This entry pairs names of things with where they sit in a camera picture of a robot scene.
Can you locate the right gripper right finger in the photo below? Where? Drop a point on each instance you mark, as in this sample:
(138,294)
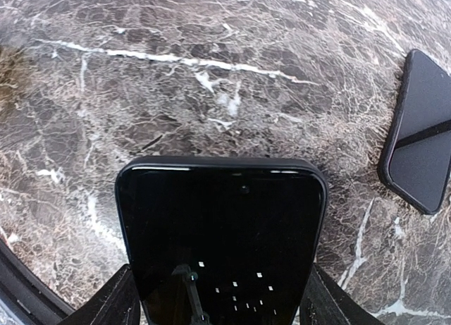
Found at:
(325,302)

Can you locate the pink phone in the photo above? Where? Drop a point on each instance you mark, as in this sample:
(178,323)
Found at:
(415,161)

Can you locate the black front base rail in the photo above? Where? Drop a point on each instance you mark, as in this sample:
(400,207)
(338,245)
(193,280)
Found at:
(24,298)

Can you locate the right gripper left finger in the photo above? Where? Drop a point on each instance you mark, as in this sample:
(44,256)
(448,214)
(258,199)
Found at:
(116,302)

